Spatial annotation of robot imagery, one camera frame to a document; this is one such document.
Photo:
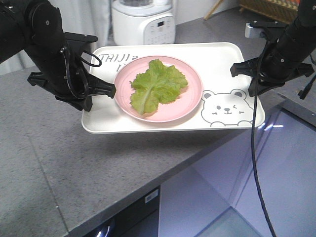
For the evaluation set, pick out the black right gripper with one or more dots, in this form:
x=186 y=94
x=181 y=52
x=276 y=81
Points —
x=268 y=79

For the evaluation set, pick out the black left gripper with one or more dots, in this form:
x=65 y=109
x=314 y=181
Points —
x=62 y=73

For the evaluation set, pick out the pink round plate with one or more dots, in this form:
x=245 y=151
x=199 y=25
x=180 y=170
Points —
x=188 y=100

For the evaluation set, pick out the green lettuce leaf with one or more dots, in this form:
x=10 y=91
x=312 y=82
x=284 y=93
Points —
x=159 y=84

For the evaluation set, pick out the cream bear serving tray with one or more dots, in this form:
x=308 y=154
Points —
x=213 y=98

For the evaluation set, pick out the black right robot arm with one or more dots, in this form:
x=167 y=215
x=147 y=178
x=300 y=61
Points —
x=287 y=46

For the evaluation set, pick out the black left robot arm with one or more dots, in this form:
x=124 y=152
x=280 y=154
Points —
x=35 y=26

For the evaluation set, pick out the wooden rack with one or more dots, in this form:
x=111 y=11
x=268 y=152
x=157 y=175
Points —
x=284 y=11

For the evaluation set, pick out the white kitchen appliance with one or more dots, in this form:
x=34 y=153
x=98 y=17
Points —
x=143 y=22

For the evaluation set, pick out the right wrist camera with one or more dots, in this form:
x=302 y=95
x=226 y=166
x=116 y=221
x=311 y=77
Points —
x=264 y=29

